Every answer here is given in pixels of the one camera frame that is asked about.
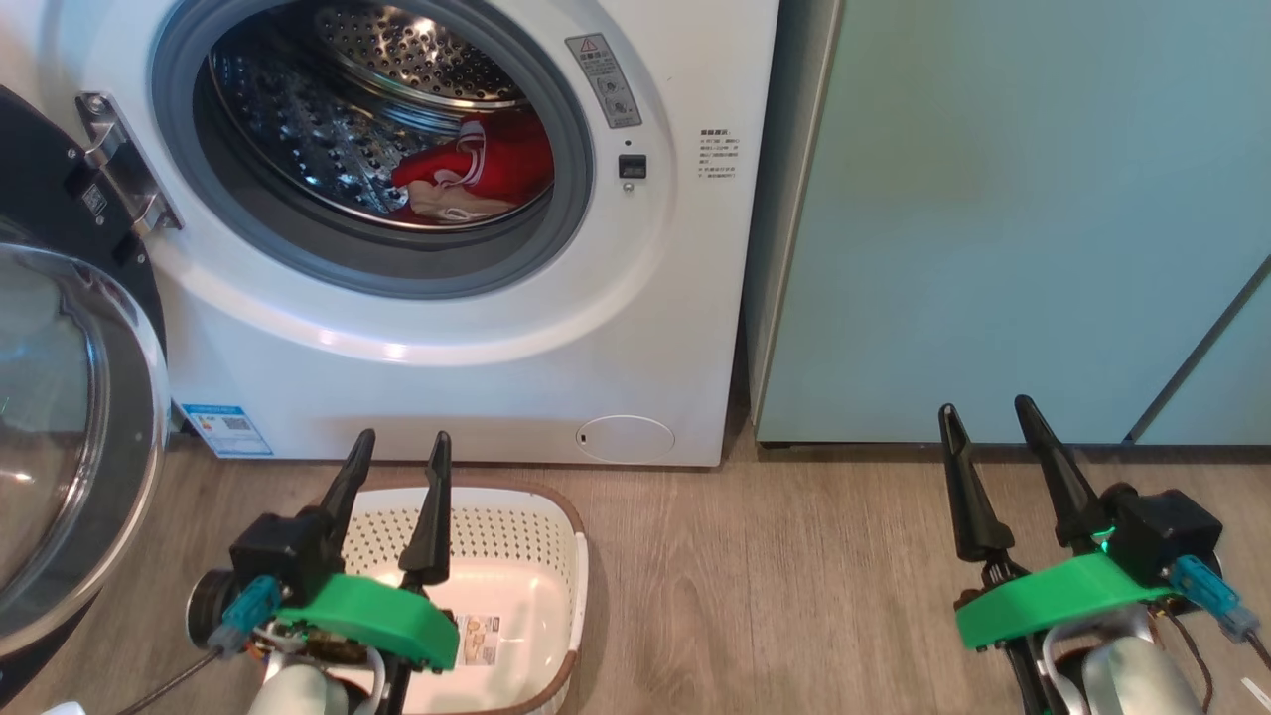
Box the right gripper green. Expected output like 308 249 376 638
937 393 1177 715

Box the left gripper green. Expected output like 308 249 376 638
263 428 461 715

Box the beige garment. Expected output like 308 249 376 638
407 182 517 224

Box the dark round washer door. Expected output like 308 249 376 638
0 84 172 706

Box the red and white garment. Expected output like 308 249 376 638
390 107 555 221

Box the white Hisense washing machine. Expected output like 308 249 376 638
0 0 780 468

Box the stainless steel washing machine drum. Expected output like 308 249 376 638
207 0 555 231

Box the metal door hinge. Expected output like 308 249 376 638
76 92 185 237

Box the white perforated laundry basket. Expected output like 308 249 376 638
316 482 590 715

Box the basket product label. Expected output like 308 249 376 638
452 614 500 668

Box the blue energy label sticker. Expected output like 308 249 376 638
181 402 274 459

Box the round white filter cover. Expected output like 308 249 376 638
576 414 676 464

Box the grey warning sticker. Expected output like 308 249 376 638
565 33 643 130

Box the teal left camera connector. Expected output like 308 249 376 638
209 576 284 656

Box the teal camera connector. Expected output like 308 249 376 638
209 576 284 656
1170 554 1260 642

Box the teal right camera connector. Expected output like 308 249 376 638
1170 554 1260 642

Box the thin dark right arm cable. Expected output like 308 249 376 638
1157 604 1217 715

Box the grey left camera cable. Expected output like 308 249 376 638
117 645 224 715

